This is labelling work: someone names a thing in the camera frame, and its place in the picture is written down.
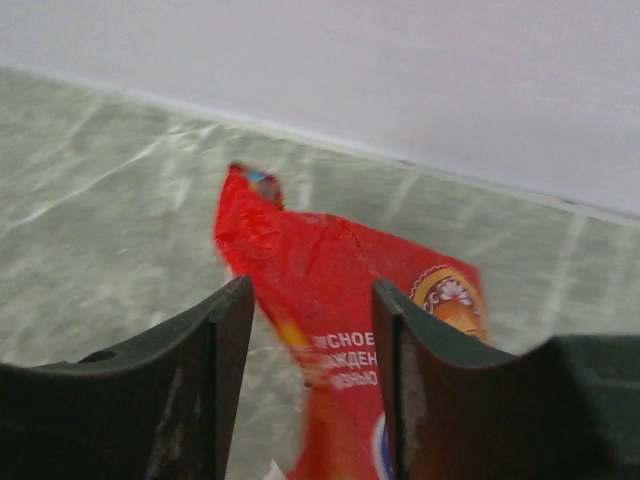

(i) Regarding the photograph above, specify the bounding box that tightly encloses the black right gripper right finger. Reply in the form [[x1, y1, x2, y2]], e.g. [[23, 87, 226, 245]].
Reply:
[[372, 280, 639, 479]]

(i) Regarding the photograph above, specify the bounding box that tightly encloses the red candy bag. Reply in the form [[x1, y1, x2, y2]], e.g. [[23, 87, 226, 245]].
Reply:
[[214, 163, 488, 479]]

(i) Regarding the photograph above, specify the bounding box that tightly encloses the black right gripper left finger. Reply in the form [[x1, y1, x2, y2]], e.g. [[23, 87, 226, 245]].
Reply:
[[1, 276, 254, 479]]

